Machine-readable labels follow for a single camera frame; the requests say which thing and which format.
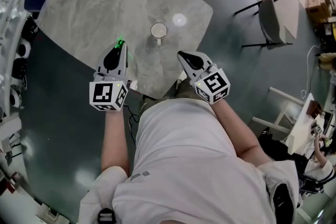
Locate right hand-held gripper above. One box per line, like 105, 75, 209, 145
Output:
177, 50, 232, 105

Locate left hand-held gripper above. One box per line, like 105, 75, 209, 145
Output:
89, 41, 130, 113

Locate green plastic stirrer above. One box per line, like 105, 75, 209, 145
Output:
116, 35, 133, 61

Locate white mug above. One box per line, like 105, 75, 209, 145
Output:
150, 22, 168, 47

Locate person's left forearm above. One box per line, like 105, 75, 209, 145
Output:
101, 110, 131, 174

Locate black shoulder pad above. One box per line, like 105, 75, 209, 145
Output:
271, 183, 295, 224

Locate person's right forearm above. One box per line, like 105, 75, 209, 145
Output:
212, 99, 274, 166

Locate person's right hand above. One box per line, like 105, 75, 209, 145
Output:
201, 64, 218, 78

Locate person's olive shorts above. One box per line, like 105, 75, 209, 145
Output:
138, 77, 202, 116

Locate grey chair with black legs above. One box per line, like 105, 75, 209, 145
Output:
233, 0, 293, 50

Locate person's white t-shirt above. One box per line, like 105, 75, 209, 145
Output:
78, 98, 300, 224

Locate white equipment shelf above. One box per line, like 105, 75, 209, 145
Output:
0, 0, 40, 120

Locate white desk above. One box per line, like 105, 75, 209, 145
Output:
285, 93, 336, 156

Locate cardboard box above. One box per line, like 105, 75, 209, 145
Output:
306, 0, 336, 22

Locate black floor cable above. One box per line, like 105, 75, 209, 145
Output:
123, 103, 140, 145

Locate thin white cable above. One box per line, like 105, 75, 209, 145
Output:
300, 44, 323, 100

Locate grey strap with black buckle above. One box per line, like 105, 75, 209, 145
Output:
97, 208, 116, 224

